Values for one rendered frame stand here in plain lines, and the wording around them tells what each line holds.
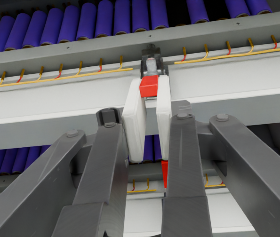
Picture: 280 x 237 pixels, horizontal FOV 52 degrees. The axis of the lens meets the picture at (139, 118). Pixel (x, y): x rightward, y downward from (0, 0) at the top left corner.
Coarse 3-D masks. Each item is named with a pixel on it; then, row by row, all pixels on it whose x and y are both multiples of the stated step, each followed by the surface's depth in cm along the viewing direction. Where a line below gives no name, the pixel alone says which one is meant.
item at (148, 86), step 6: (150, 60) 24; (150, 66) 24; (156, 66) 25; (150, 72) 24; (156, 72) 24; (144, 78) 21; (150, 78) 20; (156, 78) 20; (144, 84) 19; (150, 84) 18; (156, 84) 18; (144, 90) 18; (150, 90) 18; (156, 90) 18; (144, 96) 18; (150, 96) 18
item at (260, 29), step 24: (192, 24) 27; (216, 24) 27; (240, 24) 26; (264, 24) 26; (24, 48) 29; (48, 48) 29; (72, 48) 28; (96, 48) 27; (120, 48) 27; (144, 48) 28; (168, 48) 28; (192, 48) 28; (216, 48) 28; (0, 72) 30; (24, 72) 30; (96, 72) 28
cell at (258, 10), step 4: (248, 0) 30; (252, 0) 29; (256, 0) 29; (260, 0) 29; (264, 0) 29; (248, 4) 30; (252, 4) 29; (256, 4) 29; (260, 4) 28; (264, 4) 28; (248, 8) 30; (252, 8) 29; (256, 8) 28; (260, 8) 28; (264, 8) 28; (268, 8) 28; (252, 12) 29; (256, 12) 28; (260, 12) 28
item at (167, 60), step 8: (232, 48) 27; (240, 48) 27; (248, 48) 27; (256, 48) 27; (264, 48) 26; (272, 48) 26; (176, 56) 28; (192, 56) 27; (200, 56) 27; (208, 56) 27; (112, 64) 28; (128, 64) 28; (136, 64) 28; (168, 64) 28; (48, 72) 29; (56, 72) 29; (64, 72) 29; (72, 72) 29; (80, 72) 29; (88, 72) 29; (0, 80) 30; (8, 80) 29; (16, 80) 29; (24, 80) 29; (32, 80) 29
